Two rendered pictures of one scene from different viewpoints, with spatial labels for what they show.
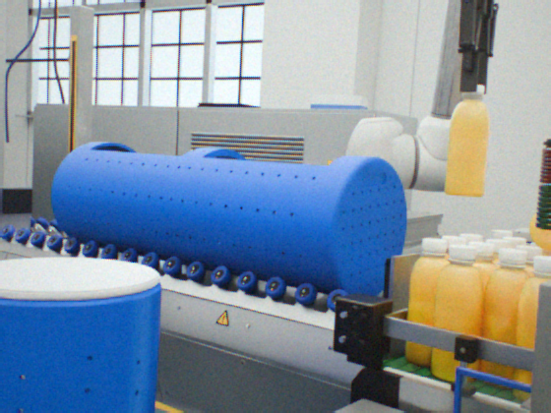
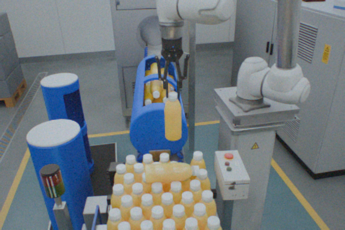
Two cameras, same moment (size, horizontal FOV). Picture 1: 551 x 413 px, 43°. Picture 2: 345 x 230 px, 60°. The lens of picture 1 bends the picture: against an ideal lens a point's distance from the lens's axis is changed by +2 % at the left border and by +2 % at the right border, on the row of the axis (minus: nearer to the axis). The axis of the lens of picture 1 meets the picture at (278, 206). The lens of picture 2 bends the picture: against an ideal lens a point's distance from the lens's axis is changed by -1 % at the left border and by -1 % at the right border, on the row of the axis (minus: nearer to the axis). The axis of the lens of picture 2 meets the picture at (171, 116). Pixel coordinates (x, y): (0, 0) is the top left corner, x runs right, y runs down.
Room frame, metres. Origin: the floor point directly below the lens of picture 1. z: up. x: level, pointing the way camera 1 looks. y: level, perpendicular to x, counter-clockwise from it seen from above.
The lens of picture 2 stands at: (0.55, -1.18, 1.86)
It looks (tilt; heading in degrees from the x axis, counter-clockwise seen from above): 28 degrees down; 49
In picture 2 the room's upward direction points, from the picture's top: 2 degrees counter-clockwise
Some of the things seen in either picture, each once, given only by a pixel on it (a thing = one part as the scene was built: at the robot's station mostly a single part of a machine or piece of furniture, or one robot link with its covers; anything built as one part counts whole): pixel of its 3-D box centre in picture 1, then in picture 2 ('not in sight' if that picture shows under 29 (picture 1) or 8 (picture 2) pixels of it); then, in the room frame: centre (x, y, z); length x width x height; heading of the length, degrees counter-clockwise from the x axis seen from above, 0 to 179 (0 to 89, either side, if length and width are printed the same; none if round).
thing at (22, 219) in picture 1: (15, 211); not in sight; (2.11, 0.80, 1.00); 0.10 x 0.04 x 0.15; 142
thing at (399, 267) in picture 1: (399, 286); (160, 160); (1.29, -0.24, 0.99); 0.10 x 0.02 x 0.12; 142
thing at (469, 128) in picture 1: (467, 146); (173, 117); (1.28, -0.35, 1.26); 0.07 x 0.07 x 0.19
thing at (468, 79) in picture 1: (469, 72); (167, 88); (1.27, -0.33, 1.39); 0.03 x 0.01 x 0.07; 54
